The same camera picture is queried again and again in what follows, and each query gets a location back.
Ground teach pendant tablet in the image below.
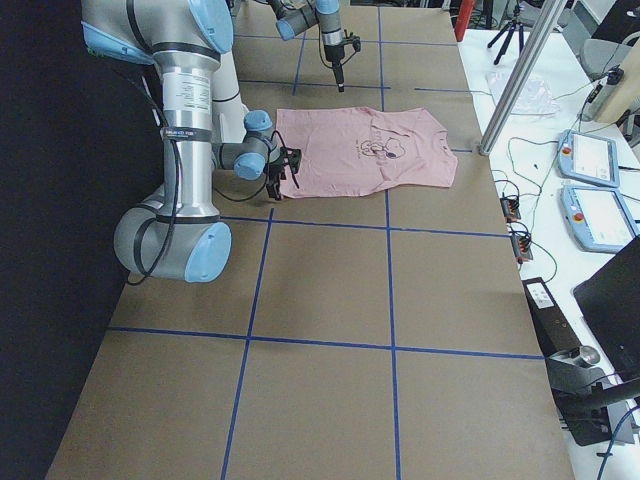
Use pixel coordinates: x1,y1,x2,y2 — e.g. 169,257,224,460
560,185,639,254
556,129,620,188

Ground red cylinder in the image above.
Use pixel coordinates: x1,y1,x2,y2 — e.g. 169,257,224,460
454,0,476,42

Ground near teach pendant tablet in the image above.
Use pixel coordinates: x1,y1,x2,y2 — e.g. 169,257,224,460
560,185,639,254

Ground pink Snoopy t-shirt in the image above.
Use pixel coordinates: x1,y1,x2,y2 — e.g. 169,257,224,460
276,107,458,199

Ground clear plastic bag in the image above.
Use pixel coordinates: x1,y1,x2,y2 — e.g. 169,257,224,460
486,71,560,116

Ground orange terminal block near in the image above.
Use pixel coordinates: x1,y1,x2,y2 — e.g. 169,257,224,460
508,221,533,266

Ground black box white label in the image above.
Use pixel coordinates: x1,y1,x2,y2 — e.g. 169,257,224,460
522,277,581,357

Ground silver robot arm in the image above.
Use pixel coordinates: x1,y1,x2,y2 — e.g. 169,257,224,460
82,1,301,283
266,0,361,93

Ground black monitor corner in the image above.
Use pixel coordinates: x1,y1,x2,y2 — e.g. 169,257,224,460
573,237,640,372

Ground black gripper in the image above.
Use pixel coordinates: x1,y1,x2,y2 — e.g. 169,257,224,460
265,146,302,201
321,29,361,93

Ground aluminium frame post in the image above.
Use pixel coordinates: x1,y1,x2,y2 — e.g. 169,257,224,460
478,0,566,156

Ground black clamp metal knob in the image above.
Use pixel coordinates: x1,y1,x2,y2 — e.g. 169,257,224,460
545,346,639,447

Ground orange terminal block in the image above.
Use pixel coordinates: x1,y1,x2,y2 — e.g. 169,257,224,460
508,221,533,266
500,195,521,223

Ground far teach pendant tablet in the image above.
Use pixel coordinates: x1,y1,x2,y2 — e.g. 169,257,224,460
556,129,620,188

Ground black camera tripod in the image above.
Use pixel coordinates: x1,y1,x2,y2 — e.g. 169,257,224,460
487,1,525,65

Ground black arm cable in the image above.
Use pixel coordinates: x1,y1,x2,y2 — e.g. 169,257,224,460
124,64,301,287

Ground orange terminal block far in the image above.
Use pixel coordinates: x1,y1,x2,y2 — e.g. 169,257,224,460
500,195,521,223

